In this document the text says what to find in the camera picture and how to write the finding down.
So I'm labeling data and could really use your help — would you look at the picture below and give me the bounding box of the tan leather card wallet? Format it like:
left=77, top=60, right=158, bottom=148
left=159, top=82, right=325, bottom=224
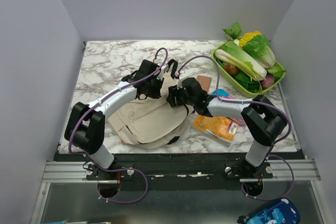
left=196, top=75, right=212, bottom=93

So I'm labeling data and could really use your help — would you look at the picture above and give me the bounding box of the cream canvas backpack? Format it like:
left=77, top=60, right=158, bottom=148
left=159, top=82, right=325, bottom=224
left=108, top=73, right=194, bottom=150

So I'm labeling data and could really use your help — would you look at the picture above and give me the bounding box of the yellow orange paperback book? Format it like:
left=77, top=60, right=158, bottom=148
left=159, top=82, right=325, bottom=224
left=191, top=115, right=239, bottom=147

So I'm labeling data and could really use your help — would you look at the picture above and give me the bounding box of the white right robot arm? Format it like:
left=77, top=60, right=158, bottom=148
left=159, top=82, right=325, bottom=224
left=167, top=78, right=291, bottom=178

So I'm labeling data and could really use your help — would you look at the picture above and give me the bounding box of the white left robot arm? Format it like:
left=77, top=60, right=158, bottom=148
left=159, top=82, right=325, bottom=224
left=64, top=60, right=169, bottom=179

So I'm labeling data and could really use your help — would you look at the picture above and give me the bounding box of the pink blue pencil case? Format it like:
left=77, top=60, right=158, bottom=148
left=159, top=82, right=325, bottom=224
left=208, top=89, right=246, bottom=125

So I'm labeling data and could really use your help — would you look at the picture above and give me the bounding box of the green plastic vegetable tray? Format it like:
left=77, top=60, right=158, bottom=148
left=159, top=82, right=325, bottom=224
left=212, top=43, right=286, bottom=98

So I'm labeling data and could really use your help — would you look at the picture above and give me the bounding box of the brown mushroom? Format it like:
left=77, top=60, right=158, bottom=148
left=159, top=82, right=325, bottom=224
left=224, top=64, right=240, bottom=77

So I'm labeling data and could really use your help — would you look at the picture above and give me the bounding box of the napa cabbage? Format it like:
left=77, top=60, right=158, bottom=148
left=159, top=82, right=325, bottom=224
left=214, top=40, right=267, bottom=81

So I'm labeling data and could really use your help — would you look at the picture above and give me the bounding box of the dark green leafy vegetable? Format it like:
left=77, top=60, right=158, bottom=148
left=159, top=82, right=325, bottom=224
left=234, top=71, right=262, bottom=93

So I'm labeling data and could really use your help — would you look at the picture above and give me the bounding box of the green leaf sprig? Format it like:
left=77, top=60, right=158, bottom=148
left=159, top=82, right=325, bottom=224
left=223, top=22, right=242, bottom=39

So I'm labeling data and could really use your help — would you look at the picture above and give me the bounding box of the purple onion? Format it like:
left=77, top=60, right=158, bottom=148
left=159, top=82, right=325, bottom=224
left=260, top=74, right=275, bottom=90

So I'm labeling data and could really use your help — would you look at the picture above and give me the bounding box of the yellow corn cob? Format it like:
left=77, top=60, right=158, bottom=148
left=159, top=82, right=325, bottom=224
left=239, top=31, right=262, bottom=48

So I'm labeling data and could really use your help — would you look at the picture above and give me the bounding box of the green lettuce head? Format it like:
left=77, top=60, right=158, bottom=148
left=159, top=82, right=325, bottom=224
left=243, top=34, right=276, bottom=69

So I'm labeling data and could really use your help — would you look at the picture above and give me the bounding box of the blue shark pencil case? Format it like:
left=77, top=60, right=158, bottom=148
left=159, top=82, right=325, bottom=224
left=237, top=198, right=301, bottom=224

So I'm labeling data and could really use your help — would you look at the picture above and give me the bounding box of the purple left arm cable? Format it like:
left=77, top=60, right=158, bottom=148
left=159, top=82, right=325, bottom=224
left=68, top=47, right=169, bottom=204

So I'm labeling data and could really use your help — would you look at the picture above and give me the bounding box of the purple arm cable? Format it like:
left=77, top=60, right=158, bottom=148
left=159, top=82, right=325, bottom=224
left=68, top=47, right=169, bottom=204
left=178, top=55, right=295, bottom=200

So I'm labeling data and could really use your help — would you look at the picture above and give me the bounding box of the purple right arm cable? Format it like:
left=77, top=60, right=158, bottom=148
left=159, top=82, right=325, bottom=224
left=178, top=55, right=295, bottom=200

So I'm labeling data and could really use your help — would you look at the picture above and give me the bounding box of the aluminium frame rail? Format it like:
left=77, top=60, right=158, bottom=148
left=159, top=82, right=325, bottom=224
left=42, top=159, right=321, bottom=184

